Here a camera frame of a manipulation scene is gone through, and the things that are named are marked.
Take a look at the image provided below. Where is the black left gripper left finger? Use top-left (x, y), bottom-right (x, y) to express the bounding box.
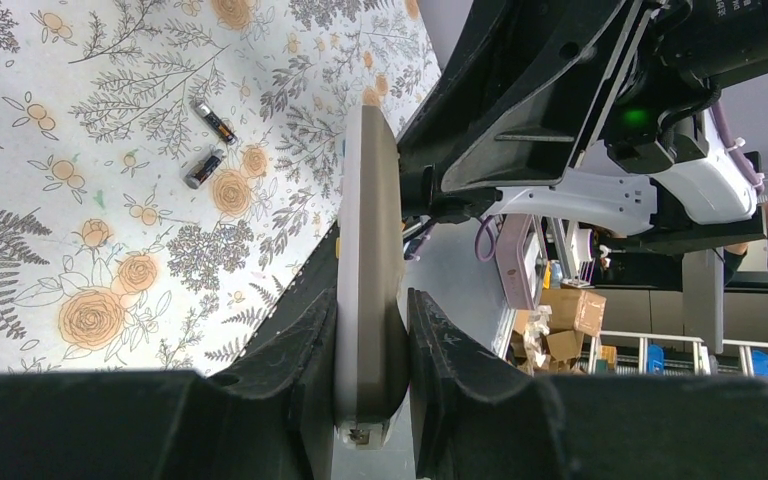
top-left (0, 289), bottom-right (336, 479)

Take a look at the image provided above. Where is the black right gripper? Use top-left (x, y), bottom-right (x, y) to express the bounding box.
top-left (398, 1), bottom-right (659, 223)

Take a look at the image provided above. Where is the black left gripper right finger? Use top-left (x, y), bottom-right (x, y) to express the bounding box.
top-left (407, 289), bottom-right (768, 479)

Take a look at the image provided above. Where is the white remote control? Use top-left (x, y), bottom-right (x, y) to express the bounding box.
top-left (334, 105), bottom-right (410, 450)

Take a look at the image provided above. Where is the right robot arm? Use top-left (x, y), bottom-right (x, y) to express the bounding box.
top-left (398, 1), bottom-right (768, 237)

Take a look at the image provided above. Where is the cardboard box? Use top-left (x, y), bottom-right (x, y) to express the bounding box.
top-left (540, 289), bottom-right (607, 337)

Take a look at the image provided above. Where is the left AAA battery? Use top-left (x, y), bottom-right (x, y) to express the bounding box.
top-left (183, 148), bottom-right (226, 190)

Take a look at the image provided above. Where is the aaa battery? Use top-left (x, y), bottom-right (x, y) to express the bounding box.
top-left (193, 101), bottom-right (238, 145)
top-left (183, 148), bottom-right (226, 190)

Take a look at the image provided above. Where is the floral table mat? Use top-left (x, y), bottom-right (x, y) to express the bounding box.
top-left (0, 1), bottom-right (440, 374)

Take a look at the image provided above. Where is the right AAA battery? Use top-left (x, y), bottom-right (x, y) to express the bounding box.
top-left (193, 101), bottom-right (238, 145)

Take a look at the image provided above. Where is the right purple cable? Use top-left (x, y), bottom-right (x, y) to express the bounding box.
top-left (715, 99), bottom-right (766, 193)

